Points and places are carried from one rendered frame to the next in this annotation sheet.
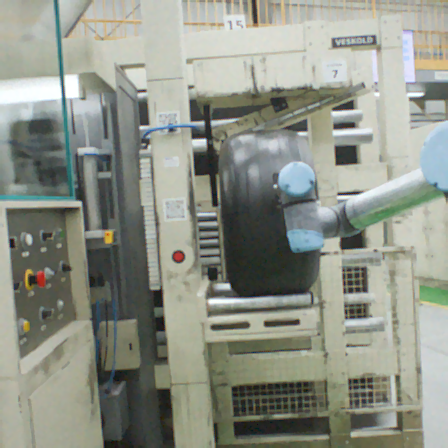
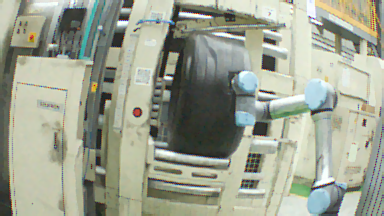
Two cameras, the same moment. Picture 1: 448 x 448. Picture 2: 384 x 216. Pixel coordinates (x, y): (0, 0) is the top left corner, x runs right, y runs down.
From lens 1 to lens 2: 1.14 m
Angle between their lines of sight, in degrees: 9
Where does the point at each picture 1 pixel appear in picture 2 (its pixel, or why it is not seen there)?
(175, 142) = (157, 30)
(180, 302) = (132, 146)
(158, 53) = not seen: outside the picture
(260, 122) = (213, 25)
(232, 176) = (195, 63)
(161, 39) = not seen: outside the picture
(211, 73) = not seen: outside the picture
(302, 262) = (231, 136)
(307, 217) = (249, 105)
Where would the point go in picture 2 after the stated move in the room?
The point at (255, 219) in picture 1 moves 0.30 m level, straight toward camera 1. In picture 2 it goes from (206, 97) to (214, 102)
